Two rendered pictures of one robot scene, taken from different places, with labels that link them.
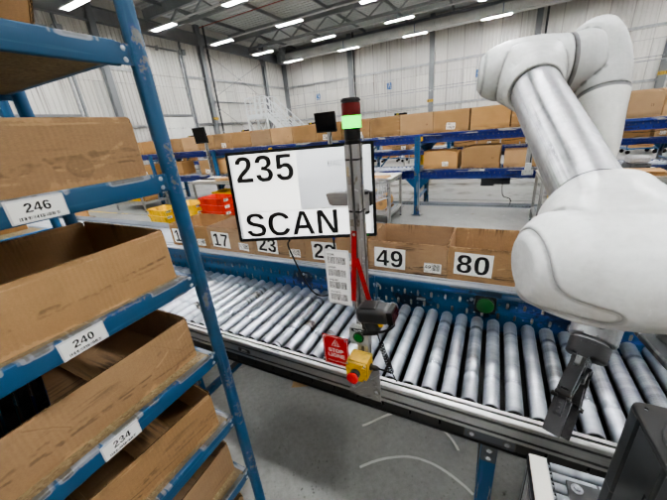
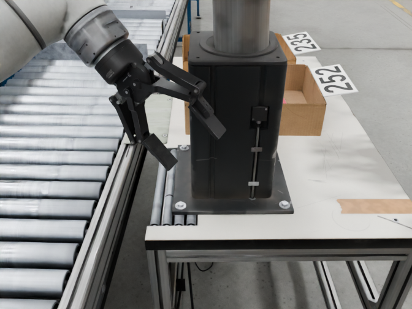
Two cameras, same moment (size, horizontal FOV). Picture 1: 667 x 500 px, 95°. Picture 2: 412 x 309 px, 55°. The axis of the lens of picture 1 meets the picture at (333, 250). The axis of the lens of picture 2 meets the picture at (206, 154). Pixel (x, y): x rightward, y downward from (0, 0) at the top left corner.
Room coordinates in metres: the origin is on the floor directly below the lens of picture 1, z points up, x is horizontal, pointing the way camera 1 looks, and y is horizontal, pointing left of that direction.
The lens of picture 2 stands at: (0.68, 0.08, 1.33)
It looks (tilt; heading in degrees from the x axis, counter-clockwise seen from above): 35 degrees down; 244
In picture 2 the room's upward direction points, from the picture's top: straight up
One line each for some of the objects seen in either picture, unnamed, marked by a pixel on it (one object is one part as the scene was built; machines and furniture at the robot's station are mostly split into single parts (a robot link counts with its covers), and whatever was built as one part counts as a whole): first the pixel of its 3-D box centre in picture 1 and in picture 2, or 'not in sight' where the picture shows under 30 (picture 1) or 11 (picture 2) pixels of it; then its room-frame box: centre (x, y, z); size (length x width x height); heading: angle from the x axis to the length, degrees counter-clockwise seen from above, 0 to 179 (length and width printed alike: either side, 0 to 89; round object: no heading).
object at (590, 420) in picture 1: (577, 378); (1, 190); (0.79, -0.79, 0.72); 0.52 x 0.05 x 0.05; 152
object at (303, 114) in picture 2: not in sight; (250, 97); (0.08, -0.83, 0.80); 0.38 x 0.28 x 0.10; 152
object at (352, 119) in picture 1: (350, 115); not in sight; (0.87, -0.08, 1.62); 0.05 x 0.05 x 0.06
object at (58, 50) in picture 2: not in sight; (91, 53); (0.41, -1.51, 0.76); 0.46 x 0.01 x 0.09; 152
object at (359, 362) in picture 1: (368, 369); not in sight; (0.80, -0.08, 0.84); 0.15 x 0.09 x 0.07; 62
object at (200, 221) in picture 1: (204, 229); not in sight; (2.25, 0.96, 0.96); 0.39 x 0.29 x 0.17; 62
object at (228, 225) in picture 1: (244, 233); not in sight; (2.07, 0.62, 0.96); 0.39 x 0.29 x 0.17; 61
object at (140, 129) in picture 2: (577, 388); (138, 113); (0.51, -0.52, 1.00); 0.04 x 0.01 x 0.11; 37
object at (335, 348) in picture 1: (343, 352); not in sight; (0.88, 0.00, 0.85); 0.16 x 0.01 x 0.13; 62
